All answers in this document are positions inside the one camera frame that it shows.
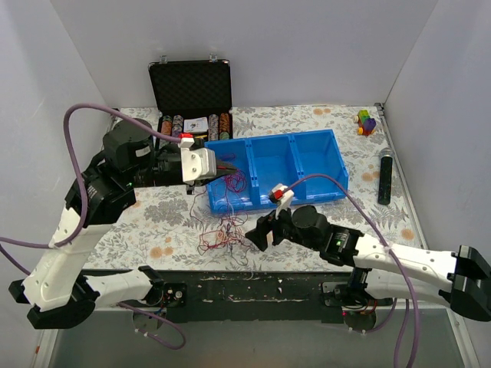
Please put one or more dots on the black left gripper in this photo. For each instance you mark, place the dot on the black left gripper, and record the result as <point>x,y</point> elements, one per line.
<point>175,173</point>

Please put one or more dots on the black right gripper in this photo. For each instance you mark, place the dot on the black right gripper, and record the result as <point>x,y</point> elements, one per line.
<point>269,231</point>

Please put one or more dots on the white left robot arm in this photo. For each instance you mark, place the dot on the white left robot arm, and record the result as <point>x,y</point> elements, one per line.
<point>60,296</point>

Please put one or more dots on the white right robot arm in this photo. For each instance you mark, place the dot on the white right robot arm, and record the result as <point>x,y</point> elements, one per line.
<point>459,279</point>

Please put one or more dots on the blue three-compartment plastic bin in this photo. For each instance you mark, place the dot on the blue three-compartment plastic bin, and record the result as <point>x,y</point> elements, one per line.
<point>265,161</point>

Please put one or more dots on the floral patterned table mat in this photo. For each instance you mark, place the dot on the floral patterned table mat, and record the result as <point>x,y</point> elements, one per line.
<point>170,230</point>

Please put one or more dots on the black poker chip case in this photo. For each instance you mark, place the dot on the black poker chip case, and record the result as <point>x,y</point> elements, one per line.
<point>193,97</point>

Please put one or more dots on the black handheld microphone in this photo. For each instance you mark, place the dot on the black handheld microphone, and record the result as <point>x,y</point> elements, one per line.
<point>385,177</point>

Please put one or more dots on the colourful toy block train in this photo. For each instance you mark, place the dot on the colourful toy block train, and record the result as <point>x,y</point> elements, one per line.
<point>366,123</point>

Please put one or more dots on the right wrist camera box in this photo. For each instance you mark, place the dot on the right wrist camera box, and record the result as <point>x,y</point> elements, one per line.
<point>282,197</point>

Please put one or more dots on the black metal base rail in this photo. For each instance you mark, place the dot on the black metal base rail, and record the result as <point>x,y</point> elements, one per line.
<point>199,296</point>

